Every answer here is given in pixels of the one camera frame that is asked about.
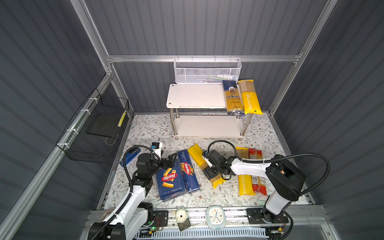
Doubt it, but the white two-tier shelf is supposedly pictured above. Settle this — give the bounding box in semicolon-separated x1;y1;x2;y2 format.
166;84;252;138

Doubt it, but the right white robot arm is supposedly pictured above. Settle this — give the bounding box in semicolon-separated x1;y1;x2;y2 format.
202;150;306;216

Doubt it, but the blue stapler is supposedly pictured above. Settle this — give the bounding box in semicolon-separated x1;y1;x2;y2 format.
125;148;141;165

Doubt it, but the aluminium mounting rail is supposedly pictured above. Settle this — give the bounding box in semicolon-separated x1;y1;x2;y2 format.
88;205;326;240

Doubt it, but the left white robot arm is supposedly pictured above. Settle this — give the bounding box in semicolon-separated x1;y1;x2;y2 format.
87;153;177;240

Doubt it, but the black wire mesh basket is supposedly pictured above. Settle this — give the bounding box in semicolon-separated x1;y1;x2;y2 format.
56;90;130;164

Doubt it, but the yellow green marker pen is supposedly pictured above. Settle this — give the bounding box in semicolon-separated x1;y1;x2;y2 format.
117;111;127;128

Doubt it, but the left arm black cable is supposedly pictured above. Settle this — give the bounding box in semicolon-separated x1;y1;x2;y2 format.
86;144;163;240

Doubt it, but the red spaghetti bag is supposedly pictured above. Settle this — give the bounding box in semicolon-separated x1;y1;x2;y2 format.
249;149;267;196

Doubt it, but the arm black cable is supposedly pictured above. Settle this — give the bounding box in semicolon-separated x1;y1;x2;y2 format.
206;139;331;197
86;144;163;240

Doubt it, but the yellow clear spaghetti bag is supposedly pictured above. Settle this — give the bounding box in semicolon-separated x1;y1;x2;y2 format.
188;144;225;189

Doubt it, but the blue Barilla spaghetti box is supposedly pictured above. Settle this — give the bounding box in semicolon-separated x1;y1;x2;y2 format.
178;150;200;193

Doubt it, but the blue Ankara spaghetti bag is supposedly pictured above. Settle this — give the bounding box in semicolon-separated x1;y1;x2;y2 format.
223;81;245;117

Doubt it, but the blue Barilla rigatoni box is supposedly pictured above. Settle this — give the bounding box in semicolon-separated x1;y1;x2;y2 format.
156;159;187;202

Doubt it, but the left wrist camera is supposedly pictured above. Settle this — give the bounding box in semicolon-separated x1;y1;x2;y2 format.
151;142;164;158

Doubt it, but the white analog clock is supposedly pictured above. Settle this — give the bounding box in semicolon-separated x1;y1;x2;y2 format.
205;205;227;230

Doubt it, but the white wire mesh basket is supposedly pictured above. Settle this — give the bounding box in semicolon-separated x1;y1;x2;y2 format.
173;59;242;84

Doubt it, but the yellow Pastatime spaghetti bag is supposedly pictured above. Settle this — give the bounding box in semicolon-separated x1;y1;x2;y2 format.
238;80;263;115

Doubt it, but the tape roll dispenser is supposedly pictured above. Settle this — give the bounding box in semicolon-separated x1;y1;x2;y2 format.
175;207;191;232

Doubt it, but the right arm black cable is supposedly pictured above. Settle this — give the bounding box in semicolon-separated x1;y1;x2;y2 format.
206;139;331;197

